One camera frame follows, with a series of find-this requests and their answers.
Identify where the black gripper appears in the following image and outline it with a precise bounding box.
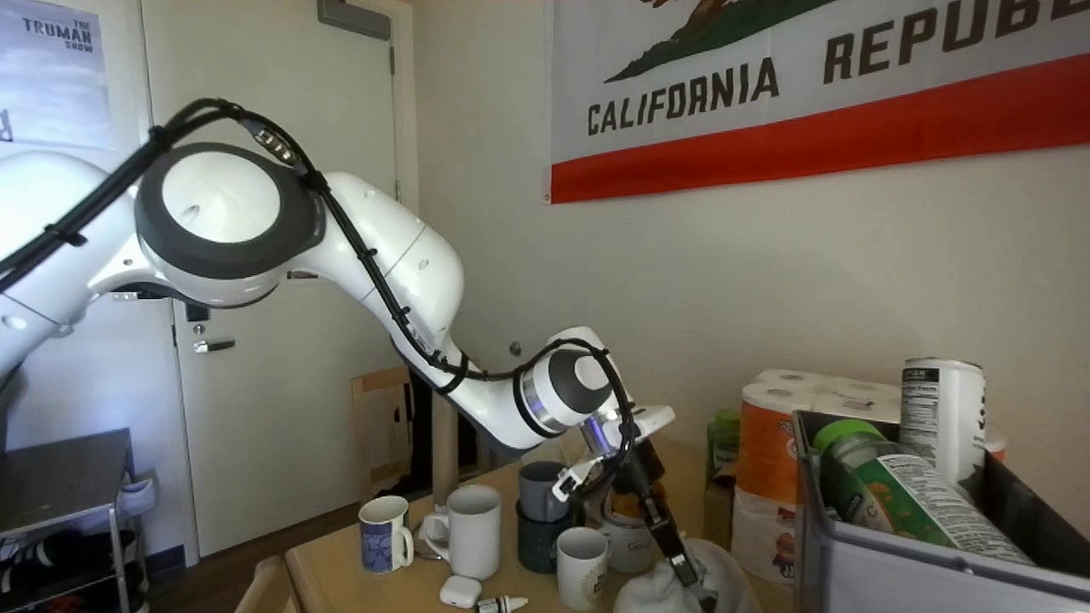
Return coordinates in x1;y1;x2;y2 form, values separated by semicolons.
553;404;685;569

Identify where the white towel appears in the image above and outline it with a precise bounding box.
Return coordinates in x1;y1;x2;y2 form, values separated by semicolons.
615;537;762;613

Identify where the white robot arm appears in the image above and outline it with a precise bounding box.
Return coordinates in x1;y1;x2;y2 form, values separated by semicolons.
0;100;676;501

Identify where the small white mug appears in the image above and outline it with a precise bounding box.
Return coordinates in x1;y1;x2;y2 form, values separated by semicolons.
600;519;655;576

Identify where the white printed mug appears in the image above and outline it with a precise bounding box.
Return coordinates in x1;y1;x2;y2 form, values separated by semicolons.
556;528;607;613

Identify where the dark grey mug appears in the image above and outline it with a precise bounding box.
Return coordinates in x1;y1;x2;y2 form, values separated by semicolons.
518;460;566;520

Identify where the paper towel roll pack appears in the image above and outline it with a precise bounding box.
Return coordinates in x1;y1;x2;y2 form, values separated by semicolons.
734;367;900;585

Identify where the large white mug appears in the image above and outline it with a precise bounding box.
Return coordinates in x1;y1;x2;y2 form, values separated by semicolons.
419;484;500;578

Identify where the white blue patterned mug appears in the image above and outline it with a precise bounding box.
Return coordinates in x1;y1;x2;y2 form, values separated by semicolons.
358;493;415;573

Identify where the green bottle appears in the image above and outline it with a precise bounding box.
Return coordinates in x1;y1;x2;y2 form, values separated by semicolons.
707;411;740;484

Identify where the green wipes canister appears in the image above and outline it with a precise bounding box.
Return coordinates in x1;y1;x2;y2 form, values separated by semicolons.
811;420;1032;569

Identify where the grey storage bin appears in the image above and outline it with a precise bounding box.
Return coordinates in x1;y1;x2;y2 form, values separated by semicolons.
795;411;1090;613

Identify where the white earbuds case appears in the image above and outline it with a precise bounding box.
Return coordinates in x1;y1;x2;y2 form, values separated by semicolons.
441;576;480;611

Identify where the white supplement bottle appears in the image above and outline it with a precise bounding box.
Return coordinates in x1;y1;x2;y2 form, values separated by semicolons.
900;359;989;488

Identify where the California Republic flag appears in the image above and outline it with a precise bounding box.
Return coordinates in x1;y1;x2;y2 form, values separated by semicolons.
550;0;1090;203

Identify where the white door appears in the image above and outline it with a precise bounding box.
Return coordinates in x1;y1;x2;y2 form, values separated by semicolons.
141;0;419;559

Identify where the black metal cart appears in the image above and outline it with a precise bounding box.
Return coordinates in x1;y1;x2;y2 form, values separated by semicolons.
0;430;146;613

